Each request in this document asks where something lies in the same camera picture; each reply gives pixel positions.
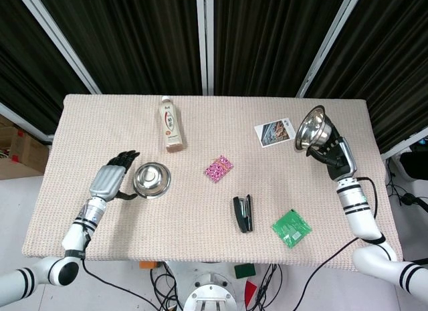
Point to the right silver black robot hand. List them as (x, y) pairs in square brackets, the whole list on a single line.
[(344, 158)]

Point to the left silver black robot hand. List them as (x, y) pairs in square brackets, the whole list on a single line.
[(106, 180)]

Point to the deep metal bowl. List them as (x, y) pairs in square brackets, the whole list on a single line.
[(311, 128)]

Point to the shallow metal bowl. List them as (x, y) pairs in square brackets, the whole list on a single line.
[(152, 180)]

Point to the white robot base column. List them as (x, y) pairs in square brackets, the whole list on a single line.
[(210, 291)]

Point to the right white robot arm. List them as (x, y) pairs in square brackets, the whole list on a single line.
[(362, 220)]

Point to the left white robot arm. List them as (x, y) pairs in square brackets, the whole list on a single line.
[(75, 235)]

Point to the photo postcard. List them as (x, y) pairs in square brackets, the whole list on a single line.
[(275, 133)]

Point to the milk tea plastic bottle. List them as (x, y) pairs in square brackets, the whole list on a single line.
[(171, 125)]

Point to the green foil packet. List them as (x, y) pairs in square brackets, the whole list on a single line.
[(291, 228)]

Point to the brown cardboard box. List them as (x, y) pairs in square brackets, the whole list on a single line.
[(23, 150)]

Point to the orange block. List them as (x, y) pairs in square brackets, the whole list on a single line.
[(148, 264)]

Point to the beige woven tablecloth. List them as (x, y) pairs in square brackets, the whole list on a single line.
[(200, 224)]

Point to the black curtain panel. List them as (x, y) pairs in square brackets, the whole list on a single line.
[(267, 36), (133, 36), (394, 67), (26, 67)]

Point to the pink patterned card pack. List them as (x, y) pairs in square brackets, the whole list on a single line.
[(219, 169)]

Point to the black stapler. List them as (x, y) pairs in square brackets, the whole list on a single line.
[(243, 213)]

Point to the dark green block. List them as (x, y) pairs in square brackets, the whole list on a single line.
[(244, 271)]

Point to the red plastic piece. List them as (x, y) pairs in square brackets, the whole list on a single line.
[(251, 291)]

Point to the white screen frame post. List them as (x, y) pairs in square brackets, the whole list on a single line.
[(329, 47), (63, 43), (204, 40)]

